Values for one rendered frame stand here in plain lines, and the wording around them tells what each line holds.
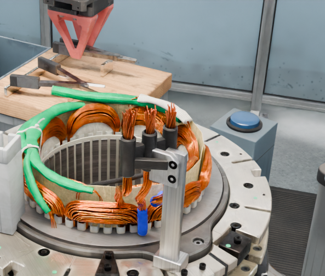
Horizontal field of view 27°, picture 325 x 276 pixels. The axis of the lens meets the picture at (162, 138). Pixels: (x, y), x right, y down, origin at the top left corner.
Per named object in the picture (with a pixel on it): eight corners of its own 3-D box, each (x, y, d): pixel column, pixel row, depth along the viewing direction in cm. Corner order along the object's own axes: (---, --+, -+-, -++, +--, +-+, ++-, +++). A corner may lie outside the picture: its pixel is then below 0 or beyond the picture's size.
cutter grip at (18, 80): (9, 86, 91) (9, 75, 90) (11, 84, 92) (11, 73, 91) (39, 90, 90) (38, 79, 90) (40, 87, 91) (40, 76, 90)
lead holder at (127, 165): (117, 176, 53) (118, 138, 52) (135, 151, 57) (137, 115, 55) (163, 187, 52) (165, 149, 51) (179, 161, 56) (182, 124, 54)
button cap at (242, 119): (250, 132, 92) (251, 126, 92) (224, 124, 94) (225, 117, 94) (263, 121, 95) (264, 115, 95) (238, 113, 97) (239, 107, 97)
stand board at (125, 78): (-20, 108, 93) (-22, 92, 92) (55, 59, 108) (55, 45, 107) (110, 144, 87) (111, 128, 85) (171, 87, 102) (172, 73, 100)
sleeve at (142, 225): (134, 237, 60) (135, 209, 59) (138, 229, 61) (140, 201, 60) (144, 240, 60) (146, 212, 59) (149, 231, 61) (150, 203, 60)
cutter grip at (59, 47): (52, 52, 99) (52, 42, 98) (55, 51, 100) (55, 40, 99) (77, 58, 98) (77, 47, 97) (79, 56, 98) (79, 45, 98)
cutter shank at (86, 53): (77, 55, 98) (77, 51, 97) (79, 53, 98) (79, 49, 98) (117, 60, 97) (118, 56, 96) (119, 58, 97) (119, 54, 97)
